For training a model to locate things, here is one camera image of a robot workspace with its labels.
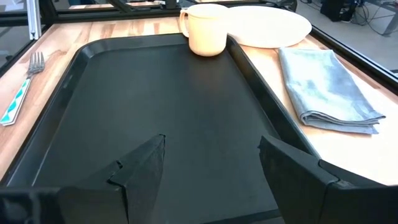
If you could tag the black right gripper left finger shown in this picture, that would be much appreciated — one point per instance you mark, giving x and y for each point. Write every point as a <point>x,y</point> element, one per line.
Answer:
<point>140,186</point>

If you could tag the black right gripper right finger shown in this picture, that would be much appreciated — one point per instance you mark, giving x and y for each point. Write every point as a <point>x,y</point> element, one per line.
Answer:
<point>295,186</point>

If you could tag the grey cloth napkin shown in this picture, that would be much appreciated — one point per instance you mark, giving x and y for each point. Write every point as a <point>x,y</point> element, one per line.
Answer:
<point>323,87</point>

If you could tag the white round plate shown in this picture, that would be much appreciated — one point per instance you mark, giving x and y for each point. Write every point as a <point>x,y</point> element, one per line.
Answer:
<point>270,26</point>

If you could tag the black rectangular plastic tray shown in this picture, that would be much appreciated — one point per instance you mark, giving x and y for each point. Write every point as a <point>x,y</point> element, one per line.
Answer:
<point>186,109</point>

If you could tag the pale orange mug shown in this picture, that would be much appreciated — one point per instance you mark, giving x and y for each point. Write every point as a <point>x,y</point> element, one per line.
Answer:
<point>206,31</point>

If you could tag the black equipment box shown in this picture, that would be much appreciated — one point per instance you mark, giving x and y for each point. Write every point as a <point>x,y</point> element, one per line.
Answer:
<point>335,9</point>

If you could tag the silver aluminium post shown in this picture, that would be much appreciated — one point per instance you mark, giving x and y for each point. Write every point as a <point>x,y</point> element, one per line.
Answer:
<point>33,18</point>

